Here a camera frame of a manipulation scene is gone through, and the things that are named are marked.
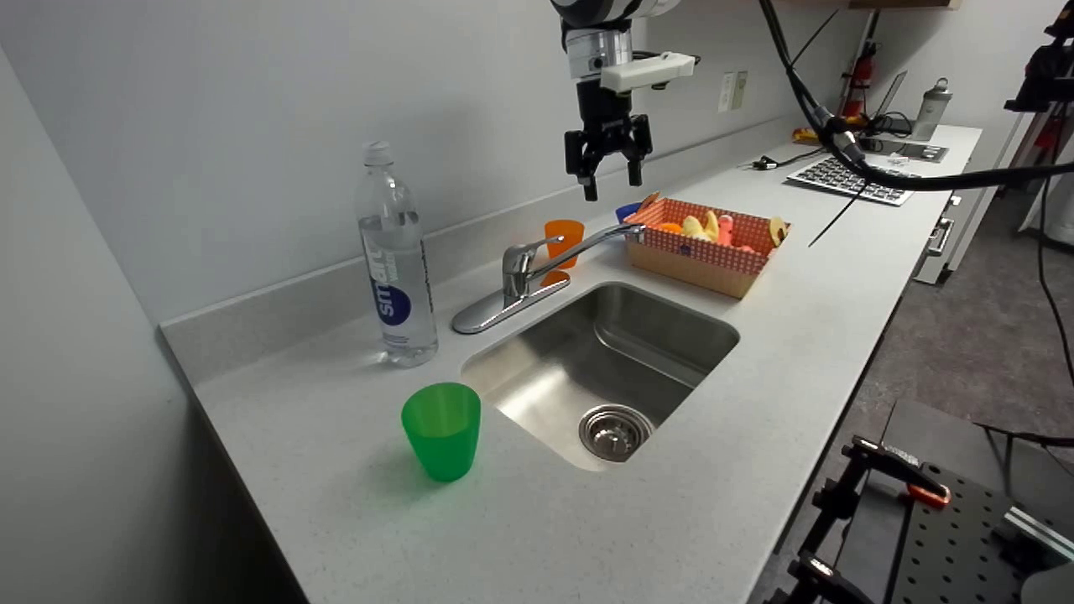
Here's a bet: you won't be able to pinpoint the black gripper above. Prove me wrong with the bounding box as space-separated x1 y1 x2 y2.
565 83 651 201

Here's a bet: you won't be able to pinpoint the chrome sink tap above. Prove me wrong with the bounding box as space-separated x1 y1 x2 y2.
450 225 638 336

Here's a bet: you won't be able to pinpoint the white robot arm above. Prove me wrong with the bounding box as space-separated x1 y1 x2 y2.
550 0 698 201

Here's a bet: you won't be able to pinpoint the blue orange flat toy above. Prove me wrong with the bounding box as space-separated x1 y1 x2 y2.
614 201 640 225

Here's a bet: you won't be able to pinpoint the orange plastic cup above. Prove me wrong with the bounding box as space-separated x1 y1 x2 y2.
544 217 583 271

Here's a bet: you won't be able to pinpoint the toy banana pieces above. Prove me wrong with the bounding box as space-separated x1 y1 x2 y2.
682 213 736 245

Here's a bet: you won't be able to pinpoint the red checkered food basket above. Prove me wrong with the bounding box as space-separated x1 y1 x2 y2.
624 196 789 300

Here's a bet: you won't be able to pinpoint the black pen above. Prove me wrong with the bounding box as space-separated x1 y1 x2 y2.
753 146 822 173

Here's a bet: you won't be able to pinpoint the stainless steel sink basin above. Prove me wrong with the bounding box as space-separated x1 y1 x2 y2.
462 283 739 473

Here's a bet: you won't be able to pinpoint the grey keyboard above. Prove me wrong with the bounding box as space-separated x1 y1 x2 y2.
789 159 906 209

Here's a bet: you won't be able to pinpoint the clear plastic water bottle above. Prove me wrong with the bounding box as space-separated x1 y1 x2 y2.
360 140 435 367

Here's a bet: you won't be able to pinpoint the red spray bottle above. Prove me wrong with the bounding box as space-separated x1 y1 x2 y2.
840 12 878 129

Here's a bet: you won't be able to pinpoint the green plastic cup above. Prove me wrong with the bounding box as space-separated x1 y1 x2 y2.
399 384 481 485

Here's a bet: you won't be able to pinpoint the grey metal flask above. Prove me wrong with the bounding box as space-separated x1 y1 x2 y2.
913 78 954 140

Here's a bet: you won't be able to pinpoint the right orange black clamp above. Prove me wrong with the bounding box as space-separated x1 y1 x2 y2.
803 436 954 554

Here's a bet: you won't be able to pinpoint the orange black clamp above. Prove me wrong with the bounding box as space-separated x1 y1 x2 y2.
768 554 874 604
803 436 954 554

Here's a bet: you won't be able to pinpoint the left orange black clamp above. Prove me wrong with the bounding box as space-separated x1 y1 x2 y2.
768 554 874 604

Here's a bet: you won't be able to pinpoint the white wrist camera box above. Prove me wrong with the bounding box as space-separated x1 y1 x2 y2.
565 31 698 93

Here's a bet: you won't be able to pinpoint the white wall outlet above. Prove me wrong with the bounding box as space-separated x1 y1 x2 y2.
719 72 747 111

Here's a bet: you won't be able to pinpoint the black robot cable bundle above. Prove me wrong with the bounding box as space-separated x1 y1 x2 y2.
755 0 1074 251

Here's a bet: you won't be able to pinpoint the black camera on stand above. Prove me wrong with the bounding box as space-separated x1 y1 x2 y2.
1006 0 1074 111

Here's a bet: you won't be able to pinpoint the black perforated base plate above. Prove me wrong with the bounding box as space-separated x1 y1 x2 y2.
881 465 1072 604

